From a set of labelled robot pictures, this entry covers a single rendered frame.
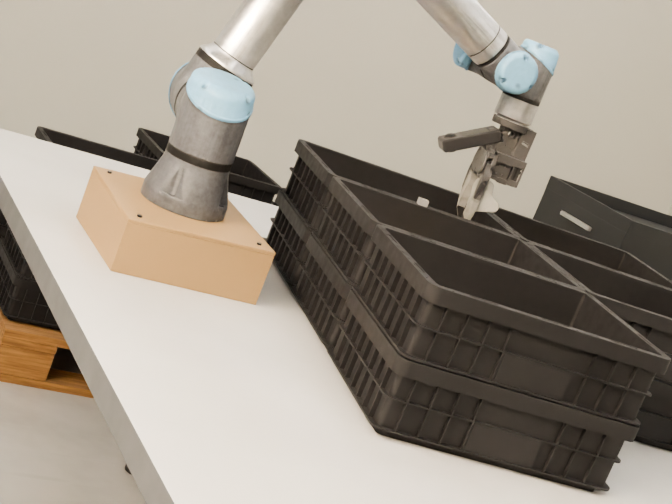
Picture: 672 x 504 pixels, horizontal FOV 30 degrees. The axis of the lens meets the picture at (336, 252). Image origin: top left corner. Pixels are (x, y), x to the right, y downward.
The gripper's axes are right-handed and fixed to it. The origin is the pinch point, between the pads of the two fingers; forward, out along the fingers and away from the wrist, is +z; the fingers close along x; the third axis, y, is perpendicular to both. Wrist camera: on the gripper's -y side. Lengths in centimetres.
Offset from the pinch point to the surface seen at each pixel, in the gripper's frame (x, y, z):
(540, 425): -70, 0, 14
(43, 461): 38, -57, 92
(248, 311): -34, -38, 22
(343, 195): -25.4, -28.8, 0.2
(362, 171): 15.6, -17.7, 1.3
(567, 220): 140, 79, 12
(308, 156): 2.9, -31.6, 0.2
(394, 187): 16.4, -10.0, 2.2
